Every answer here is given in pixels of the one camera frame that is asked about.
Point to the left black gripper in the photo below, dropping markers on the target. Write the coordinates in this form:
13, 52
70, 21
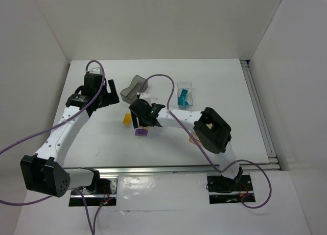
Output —
108, 96

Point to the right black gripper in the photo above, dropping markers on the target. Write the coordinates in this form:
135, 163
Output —
139, 119

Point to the yellow 2x4 lego brick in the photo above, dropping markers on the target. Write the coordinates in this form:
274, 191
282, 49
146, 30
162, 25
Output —
127, 119

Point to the teal 2x4 lego brick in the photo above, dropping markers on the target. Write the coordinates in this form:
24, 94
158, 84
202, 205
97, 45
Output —
183, 95

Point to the small teal lego brick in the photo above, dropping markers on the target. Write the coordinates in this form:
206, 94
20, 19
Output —
183, 105

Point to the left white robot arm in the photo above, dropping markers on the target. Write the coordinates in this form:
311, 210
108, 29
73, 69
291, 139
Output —
43, 172

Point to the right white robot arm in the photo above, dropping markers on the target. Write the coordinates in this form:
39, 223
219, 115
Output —
206, 128

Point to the purple sloped lego brick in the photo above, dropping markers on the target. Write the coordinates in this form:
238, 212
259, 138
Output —
141, 132

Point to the dark grey transparent container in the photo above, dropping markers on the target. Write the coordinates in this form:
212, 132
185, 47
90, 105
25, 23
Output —
138, 84

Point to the clear transparent container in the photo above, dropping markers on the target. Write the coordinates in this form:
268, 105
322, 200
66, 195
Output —
188, 86

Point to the orange transparent container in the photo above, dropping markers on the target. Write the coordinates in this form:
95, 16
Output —
194, 138

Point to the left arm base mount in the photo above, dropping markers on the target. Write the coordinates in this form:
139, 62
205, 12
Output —
104, 194

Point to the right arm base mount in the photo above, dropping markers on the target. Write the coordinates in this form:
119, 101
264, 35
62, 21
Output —
223, 191

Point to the aluminium rail frame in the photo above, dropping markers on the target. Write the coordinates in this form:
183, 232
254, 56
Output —
221, 84

